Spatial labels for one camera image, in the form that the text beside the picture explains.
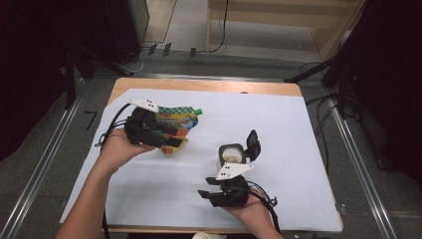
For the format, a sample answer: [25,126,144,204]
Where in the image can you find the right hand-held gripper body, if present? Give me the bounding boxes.
[214,161,256,208]

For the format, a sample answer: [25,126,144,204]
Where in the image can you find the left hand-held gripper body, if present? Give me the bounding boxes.
[123,98,164,148]

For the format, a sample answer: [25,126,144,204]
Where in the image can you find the yellow spouted sauce pouch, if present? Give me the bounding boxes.
[153,106,204,156]

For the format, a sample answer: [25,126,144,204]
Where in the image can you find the person's right hand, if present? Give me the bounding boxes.
[222,194,277,234]

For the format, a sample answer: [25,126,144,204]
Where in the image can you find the person's left hand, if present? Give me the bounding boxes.
[95,127,157,176]

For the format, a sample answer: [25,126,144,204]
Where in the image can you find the white paper cup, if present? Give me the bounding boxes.
[192,231,227,239]

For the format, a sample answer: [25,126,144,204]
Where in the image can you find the black metal stand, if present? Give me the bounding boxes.
[64,46,133,111]
[284,49,359,120]

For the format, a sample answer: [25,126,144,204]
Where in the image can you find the black cabinet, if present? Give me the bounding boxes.
[105,0,150,65]

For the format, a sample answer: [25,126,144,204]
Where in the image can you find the dark curtain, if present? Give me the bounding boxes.
[0,0,113,162]
[344,0,422,182]

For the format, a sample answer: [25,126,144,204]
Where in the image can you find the left hand-held gripper cable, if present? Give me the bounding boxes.
[94,103,132,239]

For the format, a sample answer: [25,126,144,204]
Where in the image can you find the hand-held gripper cable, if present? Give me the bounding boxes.
[247,180,282,233]
[94,103,132,239]

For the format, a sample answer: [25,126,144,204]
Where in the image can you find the right hand-held gripper cable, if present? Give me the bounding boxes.
[247,180,282,233]

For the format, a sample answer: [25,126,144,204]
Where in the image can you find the white floor cable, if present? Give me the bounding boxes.
[125,48,157,75]

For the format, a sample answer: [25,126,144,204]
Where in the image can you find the metal floor rail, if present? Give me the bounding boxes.
[79,73,319,83]
[326,98,399,239]
[0,79,94,239]

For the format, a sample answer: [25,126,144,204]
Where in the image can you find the black floor cables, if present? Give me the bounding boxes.
[300,61,359,173]

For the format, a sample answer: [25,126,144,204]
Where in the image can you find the black hanging cable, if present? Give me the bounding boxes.
[195,0,231,55]

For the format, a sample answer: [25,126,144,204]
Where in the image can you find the light wooden shelf frame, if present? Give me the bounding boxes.
[206,0,366,62]

